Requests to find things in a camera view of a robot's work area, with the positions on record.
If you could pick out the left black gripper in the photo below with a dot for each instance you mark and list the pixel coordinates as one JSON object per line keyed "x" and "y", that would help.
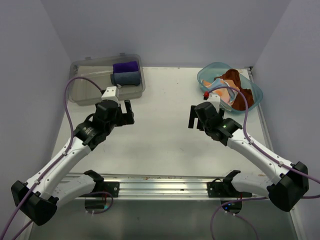
{"x": 125, "y": 118}

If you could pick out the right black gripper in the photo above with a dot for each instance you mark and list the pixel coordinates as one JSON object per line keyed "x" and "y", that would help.
{"x": 193, "y": 115}

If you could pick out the colourful polka dot towel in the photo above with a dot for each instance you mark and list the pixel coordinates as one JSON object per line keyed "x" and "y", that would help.
{"x": 227, "y": 95}

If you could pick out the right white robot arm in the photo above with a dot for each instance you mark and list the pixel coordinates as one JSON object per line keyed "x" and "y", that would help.
{"x": 282, "y": 181}

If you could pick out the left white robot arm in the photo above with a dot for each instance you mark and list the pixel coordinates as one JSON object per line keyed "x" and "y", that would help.
{"x": 41, "y": 195}

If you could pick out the grey-blue rolled towel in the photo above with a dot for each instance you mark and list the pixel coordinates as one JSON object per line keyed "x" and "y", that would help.
{"x": 126, "y": 79}

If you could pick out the brown crumpled towel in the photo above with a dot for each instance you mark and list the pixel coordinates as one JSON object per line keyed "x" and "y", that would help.
{"x": 232, "y": 77}

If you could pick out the grey transparent plastic bin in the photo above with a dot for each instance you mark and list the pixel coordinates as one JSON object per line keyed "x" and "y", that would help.
{"x": 99, "y": 70}

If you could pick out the teal transparent plastic bin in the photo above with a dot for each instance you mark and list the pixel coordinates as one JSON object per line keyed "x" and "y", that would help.
{"x": 216, "y": 69}

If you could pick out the purple rolled towel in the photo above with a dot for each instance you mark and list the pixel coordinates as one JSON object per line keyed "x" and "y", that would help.
{"x": 125, "y": 67}

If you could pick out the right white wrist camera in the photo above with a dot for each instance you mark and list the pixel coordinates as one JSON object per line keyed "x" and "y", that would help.
{"x": 212, "y": 98}

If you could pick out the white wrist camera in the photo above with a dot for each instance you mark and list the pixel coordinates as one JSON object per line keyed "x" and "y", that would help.
{"x": 212, "y": 98}
{"x": 111, "y": 93}

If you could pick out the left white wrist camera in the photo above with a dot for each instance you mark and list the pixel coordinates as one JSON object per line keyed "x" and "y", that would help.
{"x": 111, "y": 93}

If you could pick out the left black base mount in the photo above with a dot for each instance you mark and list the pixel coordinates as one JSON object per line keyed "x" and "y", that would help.
{"x": 111, "y": 187}

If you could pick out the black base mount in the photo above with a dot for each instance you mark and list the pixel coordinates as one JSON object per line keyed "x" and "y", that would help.
{"x": 220, "y": 188}
{"x": 111, "y": 187}

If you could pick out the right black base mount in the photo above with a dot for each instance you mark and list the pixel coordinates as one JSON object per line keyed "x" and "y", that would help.
{"x": 220, "y": 188}

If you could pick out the aluminium mounting rail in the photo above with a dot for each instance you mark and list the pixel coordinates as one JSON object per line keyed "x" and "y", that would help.
{"x": 182, "y": 188}

